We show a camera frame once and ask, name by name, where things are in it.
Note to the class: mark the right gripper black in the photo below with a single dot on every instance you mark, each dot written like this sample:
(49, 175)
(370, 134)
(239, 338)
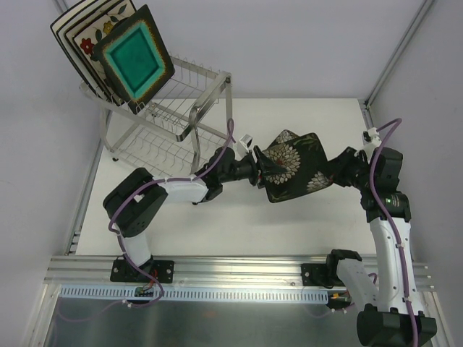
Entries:
(336, 170)

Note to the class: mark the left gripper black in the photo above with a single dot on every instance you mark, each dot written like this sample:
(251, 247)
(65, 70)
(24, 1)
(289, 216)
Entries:
(257, 168)

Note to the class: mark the black dahlia square plate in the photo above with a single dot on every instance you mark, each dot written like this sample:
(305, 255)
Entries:
(301, 157)

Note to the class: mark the cream floral square plate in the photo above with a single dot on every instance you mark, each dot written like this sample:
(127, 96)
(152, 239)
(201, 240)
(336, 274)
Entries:
(75, 16)
(101, 17)

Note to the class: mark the white square plate black rim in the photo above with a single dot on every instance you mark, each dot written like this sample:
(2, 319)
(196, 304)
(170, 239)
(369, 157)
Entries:
(53, 29)

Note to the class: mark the round cream plate brown rim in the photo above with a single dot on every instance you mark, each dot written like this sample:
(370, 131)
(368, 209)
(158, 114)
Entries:
(111, 79)

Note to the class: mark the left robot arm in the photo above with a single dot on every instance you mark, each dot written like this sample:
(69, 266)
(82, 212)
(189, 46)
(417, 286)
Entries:
(134, 203)

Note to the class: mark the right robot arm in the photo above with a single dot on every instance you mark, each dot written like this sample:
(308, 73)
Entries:
(390, 312)

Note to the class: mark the steel two-tier dish rack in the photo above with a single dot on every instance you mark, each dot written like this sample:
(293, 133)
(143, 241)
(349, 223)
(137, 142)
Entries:
(178, 129)

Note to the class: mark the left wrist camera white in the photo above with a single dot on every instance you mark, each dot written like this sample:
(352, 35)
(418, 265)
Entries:
(244, 145)

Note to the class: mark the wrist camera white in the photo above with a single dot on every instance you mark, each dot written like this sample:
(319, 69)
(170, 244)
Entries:
(371, 140)
(244, 145)

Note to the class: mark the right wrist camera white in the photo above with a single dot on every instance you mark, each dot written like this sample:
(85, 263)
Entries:
(371, 140)

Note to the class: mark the right aluminium frame post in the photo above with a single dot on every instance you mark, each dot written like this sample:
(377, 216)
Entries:
(405, 40)

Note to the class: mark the aluminium frame post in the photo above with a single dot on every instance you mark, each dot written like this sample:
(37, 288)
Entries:
(61, 6)
(405, 40)

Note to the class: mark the slotted cable duct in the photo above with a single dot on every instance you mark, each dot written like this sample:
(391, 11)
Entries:
(134, 293)

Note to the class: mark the aluminium mounting rail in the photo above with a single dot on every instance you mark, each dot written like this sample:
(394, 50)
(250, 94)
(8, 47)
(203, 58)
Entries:
(204, 272)

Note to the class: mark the left aluminium frame post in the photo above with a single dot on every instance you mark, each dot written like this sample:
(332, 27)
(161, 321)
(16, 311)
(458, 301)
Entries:
(61, 6)

